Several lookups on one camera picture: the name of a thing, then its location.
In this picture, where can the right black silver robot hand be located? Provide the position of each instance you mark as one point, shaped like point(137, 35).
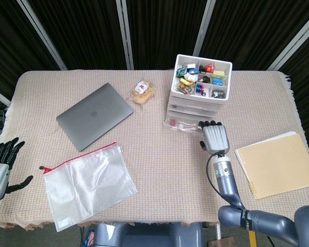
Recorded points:
point(216, 139)

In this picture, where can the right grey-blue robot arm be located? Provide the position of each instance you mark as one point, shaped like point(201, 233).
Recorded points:
point(227, 185)

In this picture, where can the brown cardboard box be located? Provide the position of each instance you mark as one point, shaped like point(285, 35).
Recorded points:
point(221, 242)

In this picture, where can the small pink item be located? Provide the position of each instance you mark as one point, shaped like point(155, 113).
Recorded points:
point(172, 122)

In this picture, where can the small blue clips cluster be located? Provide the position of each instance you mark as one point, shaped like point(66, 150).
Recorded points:
point(200, 88)

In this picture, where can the brown snack packet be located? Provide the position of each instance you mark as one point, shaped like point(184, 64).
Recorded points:
point(185, 89)

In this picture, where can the green patterned packet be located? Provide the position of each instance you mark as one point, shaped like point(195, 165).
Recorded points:
point(223, 80)

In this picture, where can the black round item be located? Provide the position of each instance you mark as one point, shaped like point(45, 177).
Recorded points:
point(205, 79)

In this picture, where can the beige woven tablecloth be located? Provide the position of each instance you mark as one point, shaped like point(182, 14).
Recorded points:
point(157, 159)

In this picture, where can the small yellow item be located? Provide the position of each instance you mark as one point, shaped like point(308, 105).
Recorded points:
point(186, 81)

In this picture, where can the pale yellow sticky pad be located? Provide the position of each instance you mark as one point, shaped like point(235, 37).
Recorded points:
point(219, 73)

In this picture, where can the white crumpled wad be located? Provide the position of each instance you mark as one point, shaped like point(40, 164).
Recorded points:
point(191, 76)

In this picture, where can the small red packet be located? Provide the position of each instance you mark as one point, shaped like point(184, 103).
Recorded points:
point(210, 67)

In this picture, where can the small blue white item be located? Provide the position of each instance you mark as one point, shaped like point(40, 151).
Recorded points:
point(193, 71)

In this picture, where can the black key fob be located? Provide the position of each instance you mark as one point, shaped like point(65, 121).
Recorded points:
point(202, 68)

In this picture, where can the small green packet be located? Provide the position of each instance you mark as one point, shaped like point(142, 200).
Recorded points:
point(181, 72)

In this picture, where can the small white card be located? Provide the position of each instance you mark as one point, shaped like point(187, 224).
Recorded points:
point(191, 66)

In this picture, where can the bagged bread in clear wrapper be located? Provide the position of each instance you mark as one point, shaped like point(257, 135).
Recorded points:
point(143, 94)

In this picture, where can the clear mesh pouch red zipper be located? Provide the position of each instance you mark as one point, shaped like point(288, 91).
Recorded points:
point(87, 187)

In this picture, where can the white table leg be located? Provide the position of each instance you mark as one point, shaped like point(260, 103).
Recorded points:
point(218, 229)

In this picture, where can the blue printed packet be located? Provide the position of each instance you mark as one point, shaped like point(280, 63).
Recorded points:
point(88, 238)

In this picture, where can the grey closed laptop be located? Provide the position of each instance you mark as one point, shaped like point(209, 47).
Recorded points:
point(95, 115)

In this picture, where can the grey-blue robot torso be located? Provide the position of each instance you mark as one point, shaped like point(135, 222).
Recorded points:
point(146, 235)

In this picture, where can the white drawer organizer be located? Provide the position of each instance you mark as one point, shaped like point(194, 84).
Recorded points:
point(173, 86)

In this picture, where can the grey partition frame post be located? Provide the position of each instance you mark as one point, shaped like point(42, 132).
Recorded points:
point(203, 31)
point(293, 43)
point(41, 33)
point(0, 96)
point(124, 33)

